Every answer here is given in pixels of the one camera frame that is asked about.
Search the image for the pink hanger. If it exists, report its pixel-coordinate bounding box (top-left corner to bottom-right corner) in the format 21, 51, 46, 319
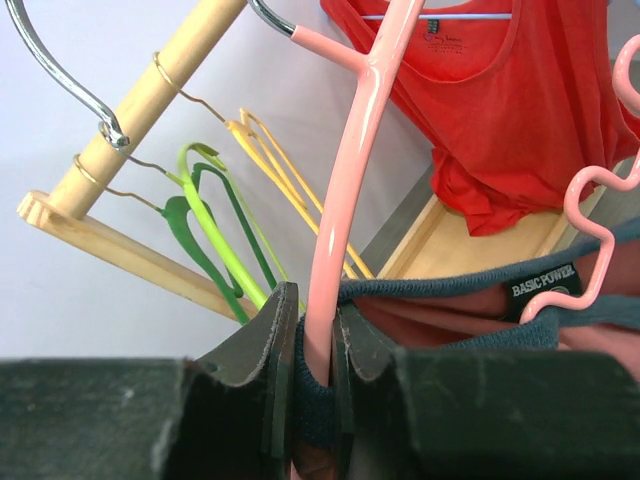
250, 1, 639, 386

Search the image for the yellow hanger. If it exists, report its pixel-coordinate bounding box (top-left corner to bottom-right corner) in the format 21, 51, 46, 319
152, 52, 376, 281

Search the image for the wooden clothes rack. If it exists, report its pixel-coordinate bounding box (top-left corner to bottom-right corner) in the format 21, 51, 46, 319
16, 0, 640, 324

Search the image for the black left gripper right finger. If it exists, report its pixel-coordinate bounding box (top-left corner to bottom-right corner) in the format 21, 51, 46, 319
332, 303, 422, 480

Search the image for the lime green hanger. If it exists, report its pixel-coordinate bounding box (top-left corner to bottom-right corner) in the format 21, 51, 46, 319
4, 0, 307, 314

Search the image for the dark green hanger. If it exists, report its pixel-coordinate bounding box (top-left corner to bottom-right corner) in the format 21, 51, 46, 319
73, 153, 279, 325

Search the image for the pink tank top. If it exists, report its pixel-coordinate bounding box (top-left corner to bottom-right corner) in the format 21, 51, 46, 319
292, 219, 639, 479

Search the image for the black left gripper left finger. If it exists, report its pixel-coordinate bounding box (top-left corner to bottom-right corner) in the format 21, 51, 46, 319
149, 282, 299, 479

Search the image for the light blue hanger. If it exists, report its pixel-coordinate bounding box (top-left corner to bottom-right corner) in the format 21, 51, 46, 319
362, 13, 512, 21

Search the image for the red tank top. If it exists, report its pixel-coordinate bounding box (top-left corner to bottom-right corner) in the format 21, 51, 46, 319
319, 0, 640, 238

